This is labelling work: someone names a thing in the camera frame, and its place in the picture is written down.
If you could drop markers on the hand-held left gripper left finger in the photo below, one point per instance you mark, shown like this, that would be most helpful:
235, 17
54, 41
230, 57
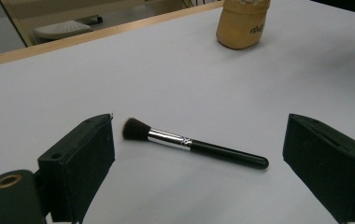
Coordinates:
79, 168

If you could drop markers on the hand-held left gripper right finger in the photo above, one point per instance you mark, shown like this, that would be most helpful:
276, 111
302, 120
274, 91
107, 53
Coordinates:
331, 165

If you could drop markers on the black makeup brush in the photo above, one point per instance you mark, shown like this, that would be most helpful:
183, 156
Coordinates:
222, 152

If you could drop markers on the wooden cup with small figure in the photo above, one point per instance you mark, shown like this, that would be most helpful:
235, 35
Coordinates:
238, 28

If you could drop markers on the light wooden table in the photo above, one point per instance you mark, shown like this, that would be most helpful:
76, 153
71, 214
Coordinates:
73, 40

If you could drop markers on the grey footrest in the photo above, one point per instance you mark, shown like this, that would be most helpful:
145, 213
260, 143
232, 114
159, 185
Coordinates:
60, 29

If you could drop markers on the light wooden desk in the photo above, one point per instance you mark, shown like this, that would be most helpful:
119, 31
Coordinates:
73, 6

